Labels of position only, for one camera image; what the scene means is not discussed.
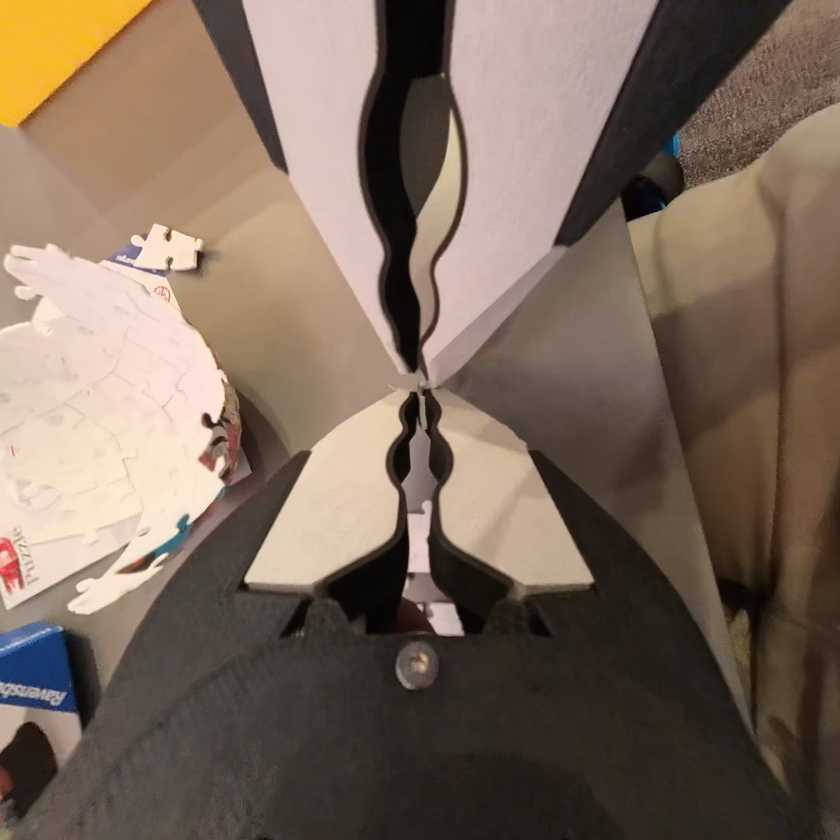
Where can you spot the yellow box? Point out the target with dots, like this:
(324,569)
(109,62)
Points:
(59,46)

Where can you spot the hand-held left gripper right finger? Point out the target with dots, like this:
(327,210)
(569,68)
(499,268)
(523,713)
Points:
(512,525)

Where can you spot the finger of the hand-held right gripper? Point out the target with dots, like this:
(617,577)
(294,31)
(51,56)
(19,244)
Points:
(544,131)
(315,131)

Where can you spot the blue puzzle box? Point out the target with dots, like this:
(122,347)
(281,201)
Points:
(33,663)

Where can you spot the printed instruction leaflet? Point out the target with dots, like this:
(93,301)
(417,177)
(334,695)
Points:
(39,558)

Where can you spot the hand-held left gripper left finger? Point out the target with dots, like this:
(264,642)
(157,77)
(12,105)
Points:
(328,525)

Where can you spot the white puzzle piece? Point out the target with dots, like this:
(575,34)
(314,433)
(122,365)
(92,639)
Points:
(167,246)
(426,410)

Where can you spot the partly built puzzle ball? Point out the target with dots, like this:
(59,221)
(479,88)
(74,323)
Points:
(98,407)

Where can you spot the blue object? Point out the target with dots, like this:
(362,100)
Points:
(653,193)

